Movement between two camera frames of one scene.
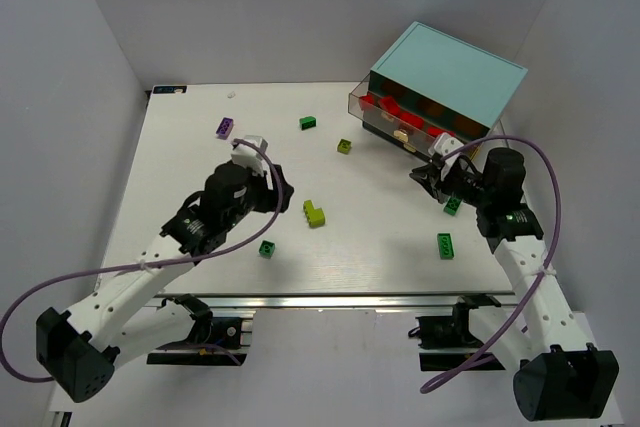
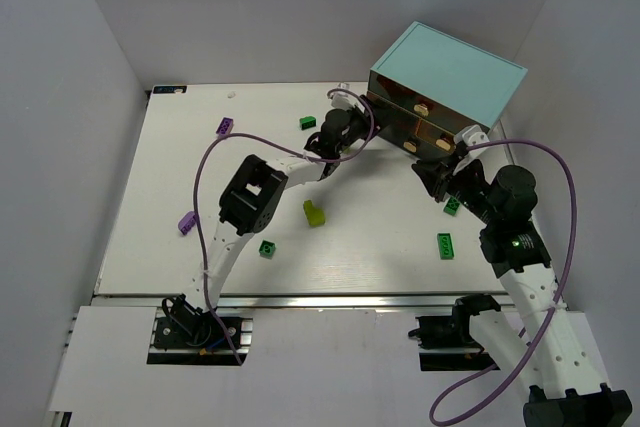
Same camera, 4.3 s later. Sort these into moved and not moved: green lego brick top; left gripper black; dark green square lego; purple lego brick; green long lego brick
Moved: left gripper black
Not moved: purple lego brick; green long lego brick; green lego brick top; dark green square lego
